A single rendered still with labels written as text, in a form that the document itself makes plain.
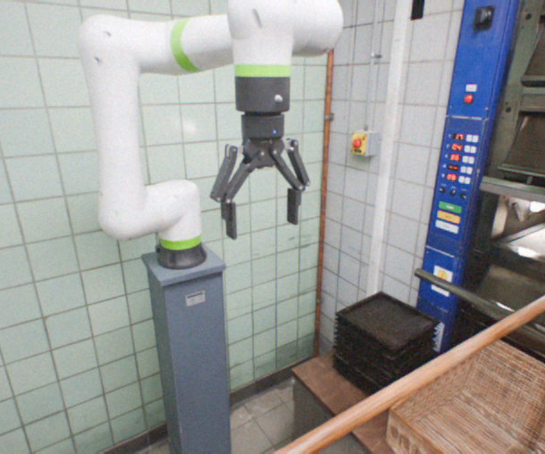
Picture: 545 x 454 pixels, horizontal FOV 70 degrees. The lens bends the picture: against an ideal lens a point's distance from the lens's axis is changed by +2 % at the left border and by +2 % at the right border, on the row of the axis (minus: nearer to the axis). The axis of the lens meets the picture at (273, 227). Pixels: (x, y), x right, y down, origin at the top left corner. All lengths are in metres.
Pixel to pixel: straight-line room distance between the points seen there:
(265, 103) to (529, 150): 1.00
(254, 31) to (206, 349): 0.99
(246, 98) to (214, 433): 1.23
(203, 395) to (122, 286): 0.60
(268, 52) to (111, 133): 0.48
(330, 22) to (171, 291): 0.81
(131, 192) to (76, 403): 1.21
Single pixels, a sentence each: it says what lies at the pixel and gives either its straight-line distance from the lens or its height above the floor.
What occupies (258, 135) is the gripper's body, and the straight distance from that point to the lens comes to 0.65.
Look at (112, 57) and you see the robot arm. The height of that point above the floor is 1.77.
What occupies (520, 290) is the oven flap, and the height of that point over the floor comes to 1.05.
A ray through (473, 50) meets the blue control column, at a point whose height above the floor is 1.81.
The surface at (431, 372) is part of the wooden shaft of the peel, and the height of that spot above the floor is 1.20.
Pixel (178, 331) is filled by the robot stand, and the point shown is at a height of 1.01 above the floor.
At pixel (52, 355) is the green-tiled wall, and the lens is 1.86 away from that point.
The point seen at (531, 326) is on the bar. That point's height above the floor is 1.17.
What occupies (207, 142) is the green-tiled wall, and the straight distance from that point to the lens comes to 1.70.
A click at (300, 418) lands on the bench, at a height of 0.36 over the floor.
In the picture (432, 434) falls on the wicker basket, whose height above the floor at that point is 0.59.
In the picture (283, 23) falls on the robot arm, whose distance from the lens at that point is 0.64.
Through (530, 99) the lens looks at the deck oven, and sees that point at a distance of 1.47.
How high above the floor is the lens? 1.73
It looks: 21 degrees down
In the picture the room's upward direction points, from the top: straight up
